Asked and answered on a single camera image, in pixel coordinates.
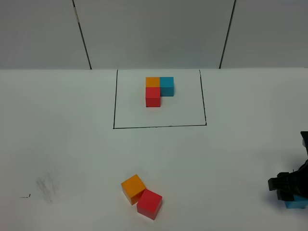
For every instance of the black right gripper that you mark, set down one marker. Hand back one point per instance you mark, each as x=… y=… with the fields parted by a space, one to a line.
x=289 y=184

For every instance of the template orange cube block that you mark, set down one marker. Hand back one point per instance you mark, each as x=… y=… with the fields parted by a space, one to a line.
x=152 y=82

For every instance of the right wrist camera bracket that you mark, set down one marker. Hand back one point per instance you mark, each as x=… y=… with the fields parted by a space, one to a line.
x=304 y=135

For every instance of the template blue cube block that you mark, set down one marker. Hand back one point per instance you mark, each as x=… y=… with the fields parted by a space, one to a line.
x=166 y=86

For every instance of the template red cube block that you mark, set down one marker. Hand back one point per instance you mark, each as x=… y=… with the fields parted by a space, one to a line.
x=153 y=97

